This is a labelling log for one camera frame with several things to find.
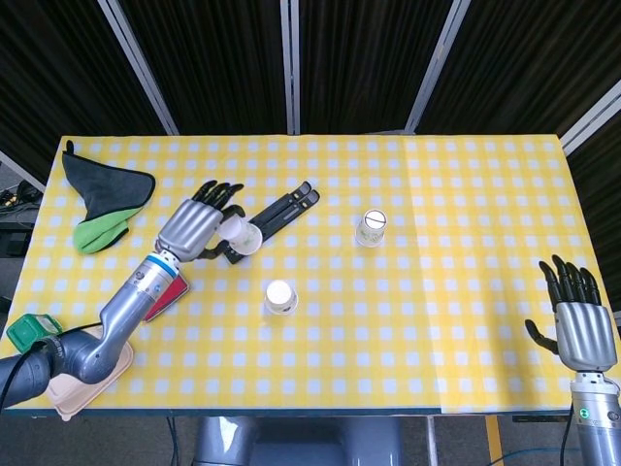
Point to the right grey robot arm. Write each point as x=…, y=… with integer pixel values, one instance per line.
x=599, y=422

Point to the grey metal table leg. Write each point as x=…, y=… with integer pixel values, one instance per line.
x=432, y=439

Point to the red ink pad case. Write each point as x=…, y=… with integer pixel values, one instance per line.
x=170, y=298

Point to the paper cup with lined bottom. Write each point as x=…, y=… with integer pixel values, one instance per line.
x=371, y=227

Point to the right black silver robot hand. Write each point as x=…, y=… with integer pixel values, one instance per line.
x=584, y=335

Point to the dark ribbed partition panel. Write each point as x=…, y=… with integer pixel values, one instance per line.
x=533, y=48
x=218, y=63
x=48, y=73
x=359, y=63

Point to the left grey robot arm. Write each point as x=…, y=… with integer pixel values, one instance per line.
x=126, y=306

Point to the black folding stand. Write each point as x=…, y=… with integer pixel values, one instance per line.
x=286, y=209

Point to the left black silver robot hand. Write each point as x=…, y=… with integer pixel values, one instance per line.
x=191, y=225

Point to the white floral paper cup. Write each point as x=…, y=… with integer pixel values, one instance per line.
x=242, y=237
x=280, y=297

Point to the grey green microfibre cloth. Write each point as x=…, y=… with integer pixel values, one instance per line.
x=104, y=189

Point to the yellow checkered tablecloth sheet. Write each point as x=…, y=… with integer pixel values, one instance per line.
x=291, y=359
x=485, y=218

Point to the silver partition frame post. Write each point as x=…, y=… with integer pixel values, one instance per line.
x=290, y=63
x=592, y=114
x=140, y=73
x=436, y=63
x=22, y=170

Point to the green plastic box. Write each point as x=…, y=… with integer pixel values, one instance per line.
x=26, y=335

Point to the grey robot torso base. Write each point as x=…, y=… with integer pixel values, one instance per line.
x=301, y=442

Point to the beige lidded food container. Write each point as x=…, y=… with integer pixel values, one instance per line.
x=73, y=393

